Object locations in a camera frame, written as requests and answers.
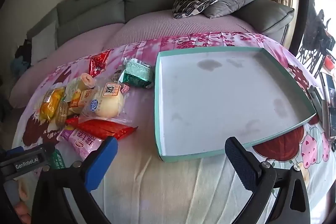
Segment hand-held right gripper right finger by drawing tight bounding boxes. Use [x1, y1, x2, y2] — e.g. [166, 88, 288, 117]
[224, 136, 311, 224]

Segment teal cloth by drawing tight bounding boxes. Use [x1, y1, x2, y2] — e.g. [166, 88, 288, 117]
[10, 57, 27, 77]

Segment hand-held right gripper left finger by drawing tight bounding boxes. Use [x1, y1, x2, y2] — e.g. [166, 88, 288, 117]
[31, 137, 118, 224]

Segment printed pink blanket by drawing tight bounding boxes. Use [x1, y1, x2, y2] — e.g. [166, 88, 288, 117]
[12, 32, 336, 224]

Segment brown cookie packet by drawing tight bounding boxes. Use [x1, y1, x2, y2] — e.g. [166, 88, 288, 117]
[54, 102, 70, 127]

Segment black metal chair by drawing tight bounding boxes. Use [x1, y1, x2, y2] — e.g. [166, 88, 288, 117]
[298, 10, 336, 75]

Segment grey pillow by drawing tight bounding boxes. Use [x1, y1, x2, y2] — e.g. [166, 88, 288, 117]
[203, 0, 267, 19]

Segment yellow pudding cup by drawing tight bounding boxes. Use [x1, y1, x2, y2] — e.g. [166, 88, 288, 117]
[75, 73, 95, 90]

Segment dark clothes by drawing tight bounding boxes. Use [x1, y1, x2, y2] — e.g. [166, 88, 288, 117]
[14, 39, 33, 62]

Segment teal shallow cardboard box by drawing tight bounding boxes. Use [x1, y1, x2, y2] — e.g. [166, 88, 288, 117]
[154, 46, 317, 163]

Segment person's left hand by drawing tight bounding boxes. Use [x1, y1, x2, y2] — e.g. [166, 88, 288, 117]
[10, 178, 33, 224]

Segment dark window frame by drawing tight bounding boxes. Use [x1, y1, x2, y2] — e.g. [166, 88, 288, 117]
[289, 0, 311, 55]

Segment green foil packet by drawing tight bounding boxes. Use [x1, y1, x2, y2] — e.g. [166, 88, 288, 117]
[118, 58, 154, 88]

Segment orange cake packet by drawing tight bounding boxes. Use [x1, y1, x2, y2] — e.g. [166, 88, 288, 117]
[39, 87, 66, 121]

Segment long plain red packet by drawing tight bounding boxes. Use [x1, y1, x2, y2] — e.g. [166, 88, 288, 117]
[65, 118, 139, 140]

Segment red packet with white print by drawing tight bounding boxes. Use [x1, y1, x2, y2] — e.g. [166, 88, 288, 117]
[89, 49, 113, 77]

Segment pale green white packet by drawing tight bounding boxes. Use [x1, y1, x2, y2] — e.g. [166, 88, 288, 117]
[64, 81, 79, 102]

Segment pink packet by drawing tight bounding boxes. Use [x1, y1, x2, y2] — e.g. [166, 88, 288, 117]
[58, 128, 104, 161]

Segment orange white packet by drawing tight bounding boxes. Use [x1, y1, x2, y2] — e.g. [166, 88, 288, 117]
[69, 90, 91, 115]

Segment round bun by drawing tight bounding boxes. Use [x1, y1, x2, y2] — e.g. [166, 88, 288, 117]
[79, 82, 133, 125]

